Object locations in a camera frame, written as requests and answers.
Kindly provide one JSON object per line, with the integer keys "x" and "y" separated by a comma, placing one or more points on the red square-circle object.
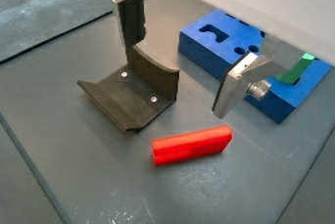
{"x": 196, "y": 144}

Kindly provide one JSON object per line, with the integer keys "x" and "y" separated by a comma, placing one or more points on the black curved fixture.
{"x": 137, "y": 92}

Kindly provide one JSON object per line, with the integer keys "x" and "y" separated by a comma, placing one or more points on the green hexagonal peg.
{"x": 292, "y": 76}

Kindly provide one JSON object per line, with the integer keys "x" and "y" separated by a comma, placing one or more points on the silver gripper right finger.
{"x": 246, "y": 77}

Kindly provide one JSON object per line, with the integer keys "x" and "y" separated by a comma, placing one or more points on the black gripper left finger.
{"x": 129, "y": 11}

